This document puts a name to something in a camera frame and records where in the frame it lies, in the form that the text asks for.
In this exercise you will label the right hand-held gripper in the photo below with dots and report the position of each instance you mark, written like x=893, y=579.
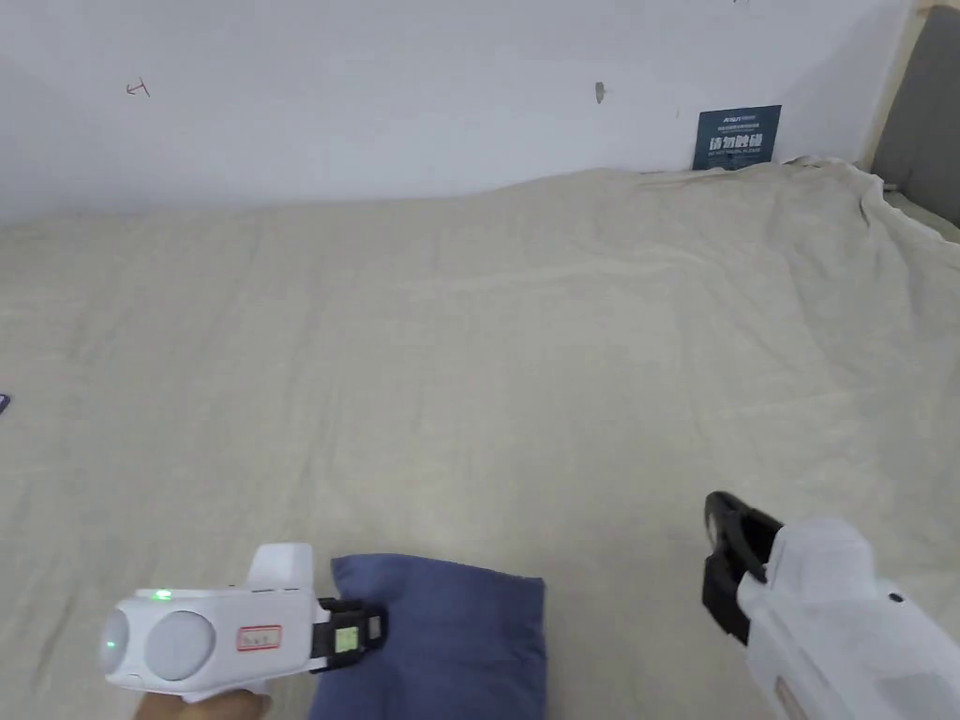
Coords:
x=840, y=637

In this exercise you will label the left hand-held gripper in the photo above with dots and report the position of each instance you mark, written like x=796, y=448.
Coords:
x=217, y=637

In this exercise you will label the dark blue garment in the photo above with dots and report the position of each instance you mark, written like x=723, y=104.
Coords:
x=457, y=645

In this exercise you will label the person's left hand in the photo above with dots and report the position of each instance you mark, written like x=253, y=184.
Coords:
x=202, y=706

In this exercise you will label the bed with beige sheet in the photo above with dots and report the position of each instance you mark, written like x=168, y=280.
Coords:
x=465, y=337

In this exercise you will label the small dark flat item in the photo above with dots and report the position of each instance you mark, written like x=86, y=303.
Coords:
x=4, y=404

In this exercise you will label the dark blue sign card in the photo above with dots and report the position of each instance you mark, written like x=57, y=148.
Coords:
x=736, y=138

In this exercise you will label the grey padded headboard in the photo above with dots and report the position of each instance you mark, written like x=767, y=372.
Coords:
x=919, y=112

